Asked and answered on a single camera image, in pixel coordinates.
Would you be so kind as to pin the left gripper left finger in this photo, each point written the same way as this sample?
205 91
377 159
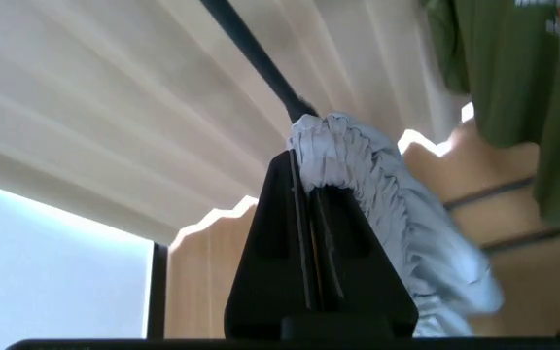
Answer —
270 272

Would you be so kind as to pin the beige curtain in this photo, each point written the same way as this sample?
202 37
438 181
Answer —
115 97

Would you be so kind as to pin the window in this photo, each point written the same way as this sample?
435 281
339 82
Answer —
42 272

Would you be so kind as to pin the pale grey garment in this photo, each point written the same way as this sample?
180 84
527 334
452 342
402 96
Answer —
406 219

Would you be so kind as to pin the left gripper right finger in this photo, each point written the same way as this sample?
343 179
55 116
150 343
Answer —
362 282

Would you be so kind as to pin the green printed T-shirt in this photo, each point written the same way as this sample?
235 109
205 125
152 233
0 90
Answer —
513 73

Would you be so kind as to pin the black clothes rack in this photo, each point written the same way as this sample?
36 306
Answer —
255 48

